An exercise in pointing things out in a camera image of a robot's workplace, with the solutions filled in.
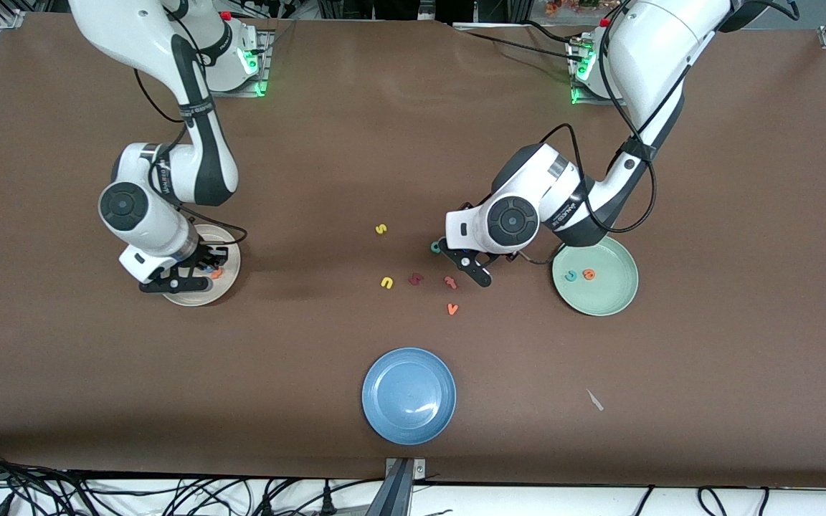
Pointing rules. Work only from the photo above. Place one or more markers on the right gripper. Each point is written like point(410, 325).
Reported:
point(204, 257)

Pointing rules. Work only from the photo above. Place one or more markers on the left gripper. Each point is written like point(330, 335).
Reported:
point(465, 205)

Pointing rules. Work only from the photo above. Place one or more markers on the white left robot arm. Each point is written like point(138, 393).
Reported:
point(657, 50)

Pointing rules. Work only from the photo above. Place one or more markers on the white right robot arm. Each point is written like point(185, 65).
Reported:
point(133, 29)

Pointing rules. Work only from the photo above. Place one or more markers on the beige round plate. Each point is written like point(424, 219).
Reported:
point(230, 287)

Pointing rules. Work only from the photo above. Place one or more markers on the maroon foam letter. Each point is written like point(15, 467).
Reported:
point(416, 279)

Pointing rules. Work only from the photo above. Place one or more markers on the blue round plate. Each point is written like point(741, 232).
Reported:
point(409, 395)

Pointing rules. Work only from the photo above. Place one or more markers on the green round plate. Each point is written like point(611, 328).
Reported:
point(599, 297)

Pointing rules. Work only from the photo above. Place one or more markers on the white paper scrap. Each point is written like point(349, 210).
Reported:
point(594, 400)

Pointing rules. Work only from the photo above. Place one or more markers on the black power plug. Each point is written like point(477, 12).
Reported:
point(327, 499)
point(267, 502)

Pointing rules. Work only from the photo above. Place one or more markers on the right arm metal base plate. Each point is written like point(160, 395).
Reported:
point(241, 93)

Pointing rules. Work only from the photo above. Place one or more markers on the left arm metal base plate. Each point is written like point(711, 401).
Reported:
point(589, 102)

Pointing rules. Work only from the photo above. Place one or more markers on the silver camera mount bracket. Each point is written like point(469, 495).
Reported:
point(419, 469)

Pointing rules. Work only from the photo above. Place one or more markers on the dark grey camera pole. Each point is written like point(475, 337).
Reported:
point(393, 494)

